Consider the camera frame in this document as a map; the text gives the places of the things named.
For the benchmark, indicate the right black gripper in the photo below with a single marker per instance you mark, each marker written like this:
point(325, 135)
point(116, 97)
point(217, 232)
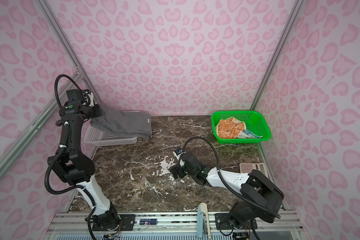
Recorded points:
point(178, 169)

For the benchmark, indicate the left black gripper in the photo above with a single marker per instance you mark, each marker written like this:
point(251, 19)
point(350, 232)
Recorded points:
point(97, 112)

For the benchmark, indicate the grey towel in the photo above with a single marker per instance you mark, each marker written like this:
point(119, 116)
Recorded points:
point(123, 124)

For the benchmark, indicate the orange patterned towel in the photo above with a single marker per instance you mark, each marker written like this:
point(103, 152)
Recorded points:
point(230, 128)

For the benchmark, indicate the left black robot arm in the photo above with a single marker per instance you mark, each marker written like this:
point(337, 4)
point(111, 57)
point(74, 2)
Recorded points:
point(71, 169)

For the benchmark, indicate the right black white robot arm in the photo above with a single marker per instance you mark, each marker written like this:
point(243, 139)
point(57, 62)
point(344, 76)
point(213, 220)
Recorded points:
point(259, 191)

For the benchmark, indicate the white plastic basket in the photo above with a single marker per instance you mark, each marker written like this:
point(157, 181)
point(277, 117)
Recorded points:
point(101, 139)

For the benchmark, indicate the blue label sticker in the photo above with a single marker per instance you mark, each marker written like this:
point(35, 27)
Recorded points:
point(148, 222)

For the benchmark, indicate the pink white calculator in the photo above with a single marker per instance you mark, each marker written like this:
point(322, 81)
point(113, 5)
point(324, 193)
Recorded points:
point(246, 168)

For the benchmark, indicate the teal patterned towel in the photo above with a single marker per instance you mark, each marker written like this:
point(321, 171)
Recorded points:
point(247, 134)

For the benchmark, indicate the green plastic basket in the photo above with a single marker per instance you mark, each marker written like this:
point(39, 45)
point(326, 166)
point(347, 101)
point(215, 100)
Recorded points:
point(254, 121)

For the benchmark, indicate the left diagonal aluminium strut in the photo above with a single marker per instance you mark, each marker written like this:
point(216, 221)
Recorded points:
point(25, 107)

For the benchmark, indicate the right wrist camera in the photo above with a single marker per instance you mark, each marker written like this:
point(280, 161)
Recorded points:
point(178, 155)

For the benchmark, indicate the beige clamp handle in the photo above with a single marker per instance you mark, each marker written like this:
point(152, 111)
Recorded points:
point(203, 223)

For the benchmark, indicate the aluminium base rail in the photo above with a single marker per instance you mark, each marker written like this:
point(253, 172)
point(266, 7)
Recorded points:
point(170, 226)

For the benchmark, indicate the left corner aluminium post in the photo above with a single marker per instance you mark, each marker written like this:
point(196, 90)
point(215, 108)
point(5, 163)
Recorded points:
point(81, 75)

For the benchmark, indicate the corner aluminium post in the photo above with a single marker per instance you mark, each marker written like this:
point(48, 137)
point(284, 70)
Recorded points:
point(296, 11)
point(81, 75)

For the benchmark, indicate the right corner aluminium post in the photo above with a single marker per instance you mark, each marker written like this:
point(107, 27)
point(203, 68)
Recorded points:
point(296, 11)

